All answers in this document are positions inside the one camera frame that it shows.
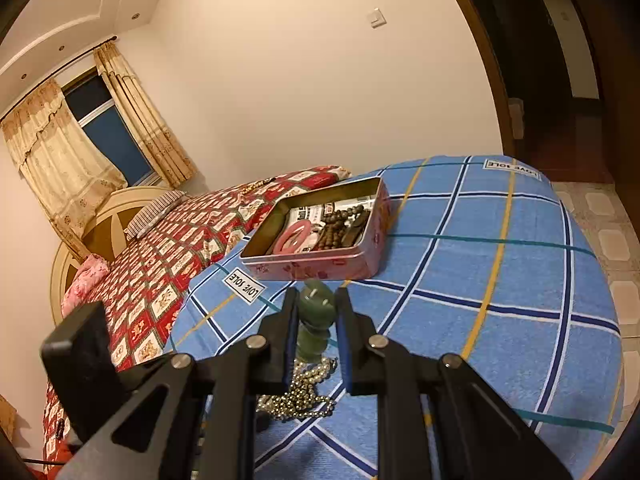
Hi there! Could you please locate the wooden door frame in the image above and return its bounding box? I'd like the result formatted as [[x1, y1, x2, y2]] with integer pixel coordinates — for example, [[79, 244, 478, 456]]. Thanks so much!
[[432, 0, 521, 162]]

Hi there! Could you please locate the black and white printed card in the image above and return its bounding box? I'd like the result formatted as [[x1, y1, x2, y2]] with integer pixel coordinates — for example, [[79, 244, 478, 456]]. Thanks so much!
[[285, 198, 373, 241]]

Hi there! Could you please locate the blue plaid blanket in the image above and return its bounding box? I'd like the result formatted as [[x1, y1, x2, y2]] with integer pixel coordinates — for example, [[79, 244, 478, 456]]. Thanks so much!
[[170, 155, 626, 480]]

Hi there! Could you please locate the pink pillow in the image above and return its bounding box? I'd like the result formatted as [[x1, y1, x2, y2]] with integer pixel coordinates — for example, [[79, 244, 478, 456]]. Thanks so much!
[[61, 254, 111, 312]]

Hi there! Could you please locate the bead string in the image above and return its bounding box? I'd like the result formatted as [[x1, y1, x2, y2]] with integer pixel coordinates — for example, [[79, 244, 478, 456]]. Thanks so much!
[[239, 177, 279, 194]]

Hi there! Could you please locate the wooden bead bracelet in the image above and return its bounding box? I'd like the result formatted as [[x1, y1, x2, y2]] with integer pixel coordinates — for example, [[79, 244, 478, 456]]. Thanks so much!
[[316, 209, 372, 252]]

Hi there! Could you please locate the pink bangle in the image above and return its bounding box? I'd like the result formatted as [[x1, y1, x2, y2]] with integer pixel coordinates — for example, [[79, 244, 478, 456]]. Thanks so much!
[[276, 222, 322, 257]]

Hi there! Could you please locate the striped pillow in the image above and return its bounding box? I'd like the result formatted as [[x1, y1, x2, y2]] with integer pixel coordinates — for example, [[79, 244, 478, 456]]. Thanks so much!
[[123, 189, 189, 242]]

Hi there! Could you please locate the pink tin box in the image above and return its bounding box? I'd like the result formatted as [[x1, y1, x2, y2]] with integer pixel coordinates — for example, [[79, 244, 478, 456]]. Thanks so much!
[[239, 177, 392, 281]]

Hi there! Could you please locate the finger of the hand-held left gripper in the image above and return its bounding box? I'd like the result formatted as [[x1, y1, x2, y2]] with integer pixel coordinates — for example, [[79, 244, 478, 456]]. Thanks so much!
[[40, 302, 130, 444]]

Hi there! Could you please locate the wide beige curtain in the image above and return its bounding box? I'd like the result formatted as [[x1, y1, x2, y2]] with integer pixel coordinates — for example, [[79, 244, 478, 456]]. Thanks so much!
[[0, 77, 127, 262]]

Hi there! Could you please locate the window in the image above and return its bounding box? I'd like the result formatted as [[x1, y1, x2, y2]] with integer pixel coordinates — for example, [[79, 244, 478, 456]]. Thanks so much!
[[61, 67, 163, 188]]

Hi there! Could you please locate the cardboard box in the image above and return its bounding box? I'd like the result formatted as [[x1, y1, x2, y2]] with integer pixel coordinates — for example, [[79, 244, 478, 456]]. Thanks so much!
[[508, 98, 525, 137]]

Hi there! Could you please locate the curtain rod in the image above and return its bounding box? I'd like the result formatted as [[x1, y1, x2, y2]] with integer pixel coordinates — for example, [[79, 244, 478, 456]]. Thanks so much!
[[0, 35, 119, 122]]

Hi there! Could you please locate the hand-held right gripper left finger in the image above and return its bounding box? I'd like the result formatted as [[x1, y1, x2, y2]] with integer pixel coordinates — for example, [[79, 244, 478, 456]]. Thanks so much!
[[54, 287, 301, 480]]

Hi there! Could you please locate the green jade bracelet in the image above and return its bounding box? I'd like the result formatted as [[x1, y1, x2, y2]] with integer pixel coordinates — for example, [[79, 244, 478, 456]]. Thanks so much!
[[295, 280, 337, 362]]

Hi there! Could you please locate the red patterned bed sheet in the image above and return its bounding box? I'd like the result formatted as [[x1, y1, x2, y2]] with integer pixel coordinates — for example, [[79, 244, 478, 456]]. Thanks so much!
[[42, 164, 352, 473]]

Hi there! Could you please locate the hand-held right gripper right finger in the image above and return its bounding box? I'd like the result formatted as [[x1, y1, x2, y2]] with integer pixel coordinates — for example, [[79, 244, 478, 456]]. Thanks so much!
[[334, 287, 574, 480]]

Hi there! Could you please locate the cream bed headboard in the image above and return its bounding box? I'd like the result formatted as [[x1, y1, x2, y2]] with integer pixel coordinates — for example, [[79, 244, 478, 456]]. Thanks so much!
[[50, 186, 177, 327]]

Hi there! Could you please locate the pearl necklace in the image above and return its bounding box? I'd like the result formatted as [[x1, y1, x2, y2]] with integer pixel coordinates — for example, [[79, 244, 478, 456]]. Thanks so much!
[[256, 356, 339, 422]]

